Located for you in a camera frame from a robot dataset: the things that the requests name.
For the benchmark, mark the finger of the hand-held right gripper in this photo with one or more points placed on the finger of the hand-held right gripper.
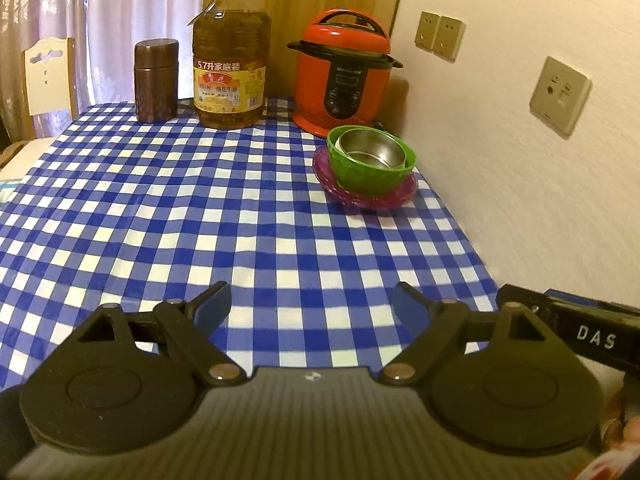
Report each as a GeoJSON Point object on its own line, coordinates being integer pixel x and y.
{"type": "Point", "coordinates": [600, 304]}
{"type": "Point", "coordinates": [542, 312]}

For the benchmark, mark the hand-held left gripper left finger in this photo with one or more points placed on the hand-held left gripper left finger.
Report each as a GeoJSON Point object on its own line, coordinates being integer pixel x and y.
{"type": "Point", "coordinates": [212, 306]}

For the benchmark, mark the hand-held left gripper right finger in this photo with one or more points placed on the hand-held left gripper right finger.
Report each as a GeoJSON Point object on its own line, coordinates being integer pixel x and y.
{"type": "Point", "coordinates": [411, 306]}

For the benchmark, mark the large purple glass plate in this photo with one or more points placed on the large purple glass plate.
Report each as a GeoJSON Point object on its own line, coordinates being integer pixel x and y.
{"type": "Point", "coordinates": [385, 206]}

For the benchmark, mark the green plastic bowl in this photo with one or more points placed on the green plastic bowl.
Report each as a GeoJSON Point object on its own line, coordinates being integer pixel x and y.
{"type": "Point", "coordinates": [370, 180]}

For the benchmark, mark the stainless steel bowl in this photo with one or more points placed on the stainless steel bowl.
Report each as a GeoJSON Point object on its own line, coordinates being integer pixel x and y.
{"type": "Point", "coordinates": [372, 147]}

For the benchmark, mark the person's right hand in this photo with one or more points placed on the person's right hand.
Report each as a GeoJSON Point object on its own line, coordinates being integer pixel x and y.
{"type": "Point", "coordinates": [632, 437]}

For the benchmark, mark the blue white checkered tablecloth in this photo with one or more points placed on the blue white checkered tablecloth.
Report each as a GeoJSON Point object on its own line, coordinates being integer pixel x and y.
{"type": "Point", "coordinates": [200, 220]}

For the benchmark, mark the red patterned clothing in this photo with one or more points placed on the red patterned clothing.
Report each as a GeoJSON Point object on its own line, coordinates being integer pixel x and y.
{"type": "Point", "coordinates": [602, 462]}

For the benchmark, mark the large cooking oil bottle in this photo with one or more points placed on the large cooking oil bottle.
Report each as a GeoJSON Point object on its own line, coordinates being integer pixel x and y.
{"type": "Point", "coordinates": [230, 85]}

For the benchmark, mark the brown metal canister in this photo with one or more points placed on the brown metal canister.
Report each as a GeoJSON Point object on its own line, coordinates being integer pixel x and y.
{"type": "Point", "coordinates": [156, 85]}

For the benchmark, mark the red electric pressure cooker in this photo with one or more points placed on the red electric pressure cooker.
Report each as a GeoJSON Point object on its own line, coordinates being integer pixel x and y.
{"type": "Point", "coordinates": [340, 80]}

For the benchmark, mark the white wooden chair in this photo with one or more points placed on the white wooden chair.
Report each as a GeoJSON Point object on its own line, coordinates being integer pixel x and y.
{"type": "Point", "coordinates": [47, 85]}

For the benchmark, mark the pale lace curtain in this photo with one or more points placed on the pale lace curtain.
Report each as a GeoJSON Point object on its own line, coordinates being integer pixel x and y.
{"type": "Point", "coordinates": [100, 10]}

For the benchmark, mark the beige wall plate round ports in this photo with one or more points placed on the beige wall plate round ports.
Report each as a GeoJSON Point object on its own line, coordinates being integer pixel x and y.
{"type": "Point", "coordinates": [559, 94]}

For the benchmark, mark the beige wall socket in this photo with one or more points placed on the beige wall socket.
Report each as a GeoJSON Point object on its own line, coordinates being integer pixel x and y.
{"type": "Point", "coordinates": [448, 38]}
{"type": "Point", "coordinates": [427, 30]}

